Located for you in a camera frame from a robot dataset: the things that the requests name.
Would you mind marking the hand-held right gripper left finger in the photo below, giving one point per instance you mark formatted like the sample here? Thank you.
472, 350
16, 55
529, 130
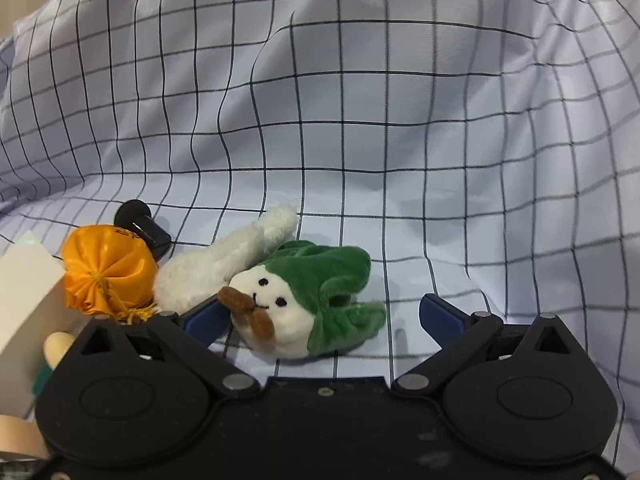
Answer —
205, 320

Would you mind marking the orange cloth pouch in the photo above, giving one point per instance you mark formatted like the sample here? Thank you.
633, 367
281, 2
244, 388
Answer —
110, 260

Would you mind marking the black plastic knob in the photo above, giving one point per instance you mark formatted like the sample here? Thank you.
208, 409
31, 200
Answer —
132, 212

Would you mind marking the beige tape roll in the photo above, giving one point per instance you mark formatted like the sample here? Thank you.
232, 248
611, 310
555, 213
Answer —
17, 435

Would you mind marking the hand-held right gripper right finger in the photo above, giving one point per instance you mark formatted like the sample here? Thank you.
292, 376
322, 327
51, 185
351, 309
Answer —
442, 317

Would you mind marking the white fuzzy plush toy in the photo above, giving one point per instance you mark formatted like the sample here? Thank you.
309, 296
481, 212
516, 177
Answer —
200, 270

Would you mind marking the white checked bed sheet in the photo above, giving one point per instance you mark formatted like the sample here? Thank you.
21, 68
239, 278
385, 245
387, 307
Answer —
400, 135

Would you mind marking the green and white plush toy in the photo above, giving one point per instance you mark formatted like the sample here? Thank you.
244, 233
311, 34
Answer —
320, 280

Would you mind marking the white cardboard box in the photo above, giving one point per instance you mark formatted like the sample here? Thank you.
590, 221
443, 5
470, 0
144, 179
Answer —
25, 300

